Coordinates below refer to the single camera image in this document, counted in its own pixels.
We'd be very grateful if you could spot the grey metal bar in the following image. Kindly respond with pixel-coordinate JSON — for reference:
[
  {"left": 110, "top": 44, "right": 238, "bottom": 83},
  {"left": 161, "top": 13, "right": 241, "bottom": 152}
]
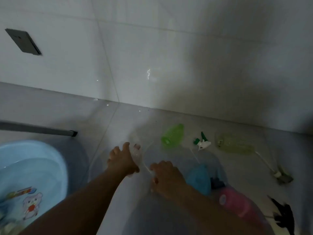
[{"left": 0, "top": 121, "right": 78, "bottom": 138}]

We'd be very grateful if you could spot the person's right forearm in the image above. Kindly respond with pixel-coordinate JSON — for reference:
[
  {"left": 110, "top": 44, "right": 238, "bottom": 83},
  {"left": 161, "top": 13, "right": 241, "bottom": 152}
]
[{"left": 180, "top": 184, "right": 268, "bottom": 235}]

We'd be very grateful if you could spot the green ribbed spray bottle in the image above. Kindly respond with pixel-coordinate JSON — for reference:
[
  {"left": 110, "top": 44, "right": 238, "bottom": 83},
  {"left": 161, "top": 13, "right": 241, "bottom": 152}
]
[{"left": 161, "top": 123, "right": 185, "bottom": 147}]

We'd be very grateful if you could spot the clear bottle with orange sprayer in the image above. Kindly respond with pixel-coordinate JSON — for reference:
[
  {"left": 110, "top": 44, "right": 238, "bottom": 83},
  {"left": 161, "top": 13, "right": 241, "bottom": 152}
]
[{"left": 129, "top": 142, "right": 144, "bottom": 170}]

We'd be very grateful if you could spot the black trigger sprayer head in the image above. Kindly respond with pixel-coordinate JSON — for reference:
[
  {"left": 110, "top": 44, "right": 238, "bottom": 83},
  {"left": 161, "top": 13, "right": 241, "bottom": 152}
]
[{"left": 266, "top": 195, "right": 295, "bottom": 235}]

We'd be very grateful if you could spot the person's left forearm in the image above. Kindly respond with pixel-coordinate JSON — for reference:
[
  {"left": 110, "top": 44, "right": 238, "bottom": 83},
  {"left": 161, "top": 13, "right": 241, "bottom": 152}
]
[{"left": 19, "top": 168, "right": 127, "bottom": 235}]

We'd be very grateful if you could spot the dark grey wall plate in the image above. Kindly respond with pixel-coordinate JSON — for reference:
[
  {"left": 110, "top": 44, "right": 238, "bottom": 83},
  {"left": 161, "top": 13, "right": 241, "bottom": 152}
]
[{"left": 5, "top": 28, "right": 42, "bottom": 56}]

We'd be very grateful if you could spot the person's left hand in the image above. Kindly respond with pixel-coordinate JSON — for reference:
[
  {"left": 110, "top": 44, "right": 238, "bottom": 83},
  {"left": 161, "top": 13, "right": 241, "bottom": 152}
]
[{"left": 107, "top": 142, "right": 140, "bottom": 180}]

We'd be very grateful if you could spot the person's right hand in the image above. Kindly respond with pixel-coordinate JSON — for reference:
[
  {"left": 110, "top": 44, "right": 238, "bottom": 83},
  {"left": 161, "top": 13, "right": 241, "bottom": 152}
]
[{"left": 149, "top": 161, "right": 188, "bottom": 200}]

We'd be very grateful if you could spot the yellow-green spray bottle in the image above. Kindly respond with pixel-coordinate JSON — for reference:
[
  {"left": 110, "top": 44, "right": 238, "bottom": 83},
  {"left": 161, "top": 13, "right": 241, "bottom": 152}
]
[{"left": 215, "top": 133, "right": 256, "bottom": 154}]

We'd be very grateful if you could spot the blue spray bottle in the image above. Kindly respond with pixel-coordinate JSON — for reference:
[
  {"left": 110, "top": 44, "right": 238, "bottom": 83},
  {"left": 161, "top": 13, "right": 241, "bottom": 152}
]
[{"left": 186, "top": 164, "right": 212, "bottom": 196}]

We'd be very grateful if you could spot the white green trigger sprayer head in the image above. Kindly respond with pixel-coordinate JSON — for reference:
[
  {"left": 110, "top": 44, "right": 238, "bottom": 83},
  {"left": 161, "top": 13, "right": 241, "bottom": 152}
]
[{"left": 189, "top": 131, "right": 212, "bottom": 164}]

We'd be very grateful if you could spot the blue plastic basin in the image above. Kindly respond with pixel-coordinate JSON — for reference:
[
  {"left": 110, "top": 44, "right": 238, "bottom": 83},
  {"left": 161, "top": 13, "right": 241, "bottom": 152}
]
[{"left": 0, "top": 140, "right": 69, "bottom": 235}]

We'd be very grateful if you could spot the pink spray bottle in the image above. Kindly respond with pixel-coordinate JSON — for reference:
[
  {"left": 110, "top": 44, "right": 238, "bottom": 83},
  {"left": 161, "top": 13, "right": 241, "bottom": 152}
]
[{"left": 219, "top": 187, "right": 269, "bottom": 228}]

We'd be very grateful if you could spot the grey yellow trigger sprayer head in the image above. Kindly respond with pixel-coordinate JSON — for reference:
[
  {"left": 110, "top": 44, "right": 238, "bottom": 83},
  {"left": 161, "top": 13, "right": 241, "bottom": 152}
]
[{"left": 254, "top": 151, "right": 294, "bottom": 185}]

